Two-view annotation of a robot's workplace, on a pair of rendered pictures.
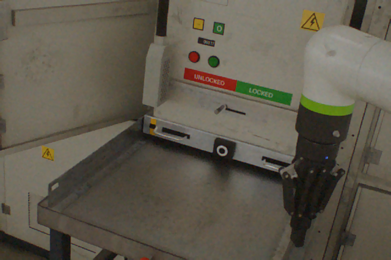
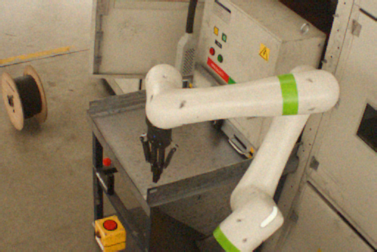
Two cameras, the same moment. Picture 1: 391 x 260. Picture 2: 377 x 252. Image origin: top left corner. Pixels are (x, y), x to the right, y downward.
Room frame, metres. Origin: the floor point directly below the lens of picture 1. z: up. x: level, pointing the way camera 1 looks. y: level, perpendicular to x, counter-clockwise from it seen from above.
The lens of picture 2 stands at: (-0.17, -1.07, 2.19)
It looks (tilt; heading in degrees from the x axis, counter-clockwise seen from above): 33 degrees down; 34
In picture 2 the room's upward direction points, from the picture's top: 10 degrees clockwise
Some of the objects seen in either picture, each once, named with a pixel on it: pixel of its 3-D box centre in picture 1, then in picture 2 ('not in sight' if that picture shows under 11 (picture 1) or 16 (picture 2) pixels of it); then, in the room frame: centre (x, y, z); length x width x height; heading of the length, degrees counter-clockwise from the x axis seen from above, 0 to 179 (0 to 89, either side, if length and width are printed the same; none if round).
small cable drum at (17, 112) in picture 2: not in sight; (23, 97); (1.35, 1.42, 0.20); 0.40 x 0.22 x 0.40; 80
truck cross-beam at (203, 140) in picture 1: (227, 144); (223, 118); (1.40, -0.11, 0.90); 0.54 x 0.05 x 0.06; 71
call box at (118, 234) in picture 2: not in sight; (110, 234); (0.62, -0.24, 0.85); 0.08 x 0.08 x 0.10; 71
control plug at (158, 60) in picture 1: (157, 73); (186, 55); (1.38, 0.12, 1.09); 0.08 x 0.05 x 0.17; 161
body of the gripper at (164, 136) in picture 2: (314, 157); (159, 135); (0.85, -0.23, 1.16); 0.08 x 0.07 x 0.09; 108
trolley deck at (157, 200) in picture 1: (206, 188); (188, 141); (1.25, -0.06, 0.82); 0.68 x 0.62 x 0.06; 161
